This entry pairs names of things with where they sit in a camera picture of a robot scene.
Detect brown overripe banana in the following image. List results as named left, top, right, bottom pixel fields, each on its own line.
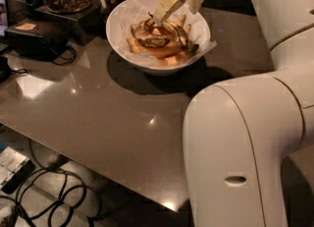
left=131, top=18, right=170, bottom=48

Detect white ceramic bowl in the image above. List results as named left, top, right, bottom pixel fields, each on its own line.
left=105, top=0, right=211, bottom=78

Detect black box with label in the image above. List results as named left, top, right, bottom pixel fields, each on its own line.
left=5, top=19, right=70, bottom=62

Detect black floor cables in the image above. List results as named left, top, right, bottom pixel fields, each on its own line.
left=0, top=137, right=131, bottom=227

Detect dark metal stand box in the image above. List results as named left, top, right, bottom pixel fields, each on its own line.
left=35, top=1, right=104, bottom=45

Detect white power adapter box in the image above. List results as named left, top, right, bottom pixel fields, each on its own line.
left=0, top=144, right=35, bottom=195

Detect dark spotted banana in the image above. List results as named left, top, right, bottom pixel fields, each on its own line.
left=144, top=16, right=188, bottom=49

